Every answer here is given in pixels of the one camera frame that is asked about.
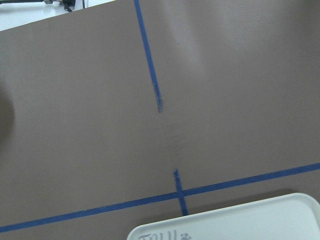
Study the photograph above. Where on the cream bear-print tray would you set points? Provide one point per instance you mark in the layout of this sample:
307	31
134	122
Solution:
294	216

